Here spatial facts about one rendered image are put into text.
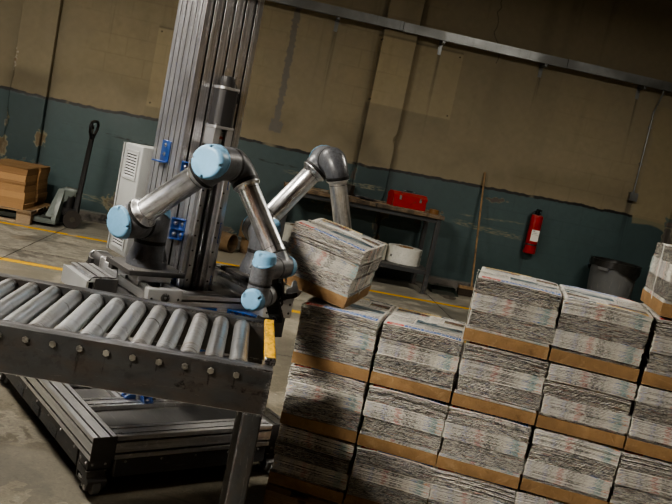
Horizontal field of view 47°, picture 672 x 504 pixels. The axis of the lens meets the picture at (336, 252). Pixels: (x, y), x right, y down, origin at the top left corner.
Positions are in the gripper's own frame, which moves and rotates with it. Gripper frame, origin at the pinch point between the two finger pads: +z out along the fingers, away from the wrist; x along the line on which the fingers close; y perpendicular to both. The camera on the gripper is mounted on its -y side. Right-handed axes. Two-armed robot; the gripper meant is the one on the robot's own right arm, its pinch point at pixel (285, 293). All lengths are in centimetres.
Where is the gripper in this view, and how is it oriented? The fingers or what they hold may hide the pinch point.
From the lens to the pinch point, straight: 285.4
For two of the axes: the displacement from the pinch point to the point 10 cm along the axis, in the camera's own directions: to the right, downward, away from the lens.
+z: 2.5, -0.8, 9.6
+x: -9.7, 0.0, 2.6
